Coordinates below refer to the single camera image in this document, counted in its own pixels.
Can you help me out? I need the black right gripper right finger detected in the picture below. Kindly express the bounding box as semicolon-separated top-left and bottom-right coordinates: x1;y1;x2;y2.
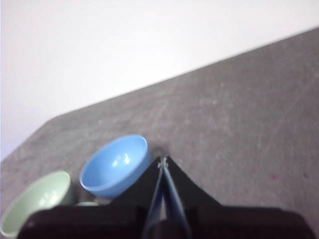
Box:
164;155;317;239

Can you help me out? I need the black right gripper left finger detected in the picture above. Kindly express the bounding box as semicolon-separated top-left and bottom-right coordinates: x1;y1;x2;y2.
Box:
17;156;165;239

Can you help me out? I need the blue ribbed bowl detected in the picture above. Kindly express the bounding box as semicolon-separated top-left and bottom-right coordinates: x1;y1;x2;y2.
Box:
79;134;152;199

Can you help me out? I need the pale green ribbed bowl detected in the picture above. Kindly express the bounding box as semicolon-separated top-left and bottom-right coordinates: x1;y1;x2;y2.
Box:
1;171;75;239

